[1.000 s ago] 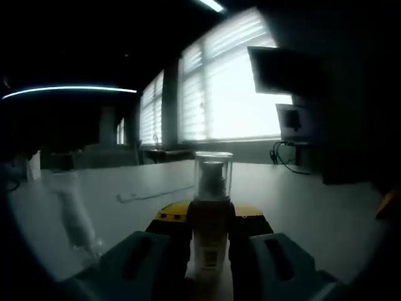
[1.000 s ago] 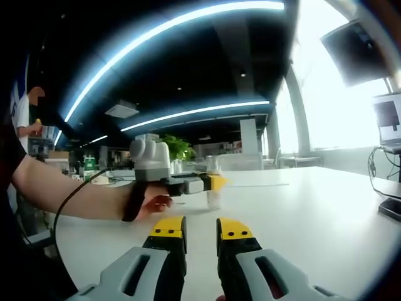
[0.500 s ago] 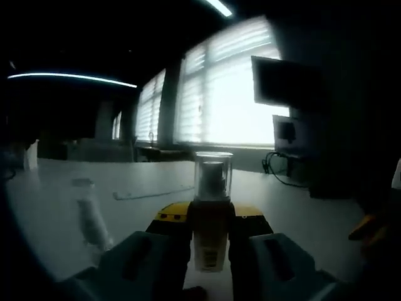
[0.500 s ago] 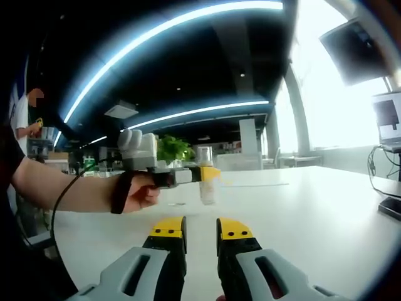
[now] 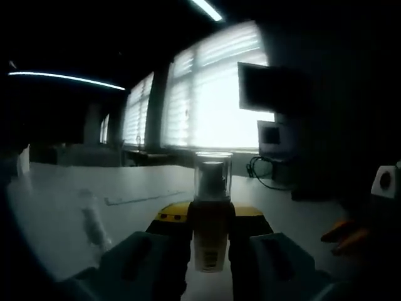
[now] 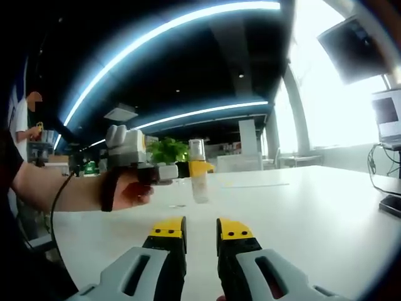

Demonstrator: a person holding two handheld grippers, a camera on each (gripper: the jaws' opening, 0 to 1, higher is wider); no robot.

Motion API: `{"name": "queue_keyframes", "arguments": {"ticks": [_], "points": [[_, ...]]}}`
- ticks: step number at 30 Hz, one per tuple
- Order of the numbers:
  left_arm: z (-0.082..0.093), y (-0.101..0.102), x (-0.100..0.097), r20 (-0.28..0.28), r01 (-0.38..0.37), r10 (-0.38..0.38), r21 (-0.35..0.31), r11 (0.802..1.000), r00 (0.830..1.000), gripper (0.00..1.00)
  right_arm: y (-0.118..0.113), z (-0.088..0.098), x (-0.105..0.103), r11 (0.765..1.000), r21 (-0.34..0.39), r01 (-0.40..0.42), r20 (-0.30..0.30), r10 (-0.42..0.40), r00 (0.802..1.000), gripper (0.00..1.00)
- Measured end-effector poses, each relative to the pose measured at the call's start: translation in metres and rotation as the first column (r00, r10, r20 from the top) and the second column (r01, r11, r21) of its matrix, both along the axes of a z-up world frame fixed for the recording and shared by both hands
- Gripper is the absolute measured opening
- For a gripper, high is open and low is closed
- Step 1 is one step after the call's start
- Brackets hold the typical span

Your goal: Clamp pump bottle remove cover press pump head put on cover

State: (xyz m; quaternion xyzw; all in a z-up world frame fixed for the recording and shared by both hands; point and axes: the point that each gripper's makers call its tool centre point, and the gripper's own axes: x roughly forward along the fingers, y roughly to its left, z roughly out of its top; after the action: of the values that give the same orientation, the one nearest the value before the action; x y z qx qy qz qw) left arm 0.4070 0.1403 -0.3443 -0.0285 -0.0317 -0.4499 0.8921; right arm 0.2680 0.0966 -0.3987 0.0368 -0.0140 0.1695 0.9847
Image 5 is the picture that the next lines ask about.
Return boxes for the black hanging cable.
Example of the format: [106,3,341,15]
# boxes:
[246,155,296,191]

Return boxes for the white pump bottle red label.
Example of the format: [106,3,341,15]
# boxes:
[189,161,234,273]

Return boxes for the long curved ceiling light strip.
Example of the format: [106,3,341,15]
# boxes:
[190,0,224,22]

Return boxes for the white table cable flap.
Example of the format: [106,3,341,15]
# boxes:
[104,190,186,206]

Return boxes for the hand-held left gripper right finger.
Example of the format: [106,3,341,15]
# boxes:
[229,205,345,301]

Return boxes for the wall-mounted monitor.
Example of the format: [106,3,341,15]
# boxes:
[237,61,284,112]

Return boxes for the straight ceiling light strip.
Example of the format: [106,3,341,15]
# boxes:
[8,71,127,92]

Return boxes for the white framed screen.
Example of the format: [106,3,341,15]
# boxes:
[256,120,296,155]

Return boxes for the wide clear pump cover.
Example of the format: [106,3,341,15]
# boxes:
[193,151,234,202]

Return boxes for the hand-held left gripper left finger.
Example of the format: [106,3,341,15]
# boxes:
[56,202,192,301]

